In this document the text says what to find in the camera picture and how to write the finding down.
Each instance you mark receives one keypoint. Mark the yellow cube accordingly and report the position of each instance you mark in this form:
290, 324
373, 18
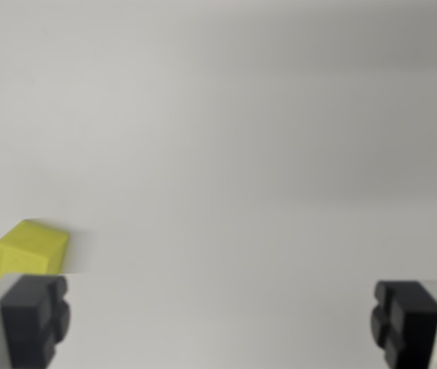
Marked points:
30, 250

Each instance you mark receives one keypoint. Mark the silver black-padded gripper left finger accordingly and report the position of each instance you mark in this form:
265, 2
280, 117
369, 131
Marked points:
26, 323

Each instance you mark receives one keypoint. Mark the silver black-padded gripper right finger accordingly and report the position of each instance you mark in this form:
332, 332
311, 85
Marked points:
414, 326

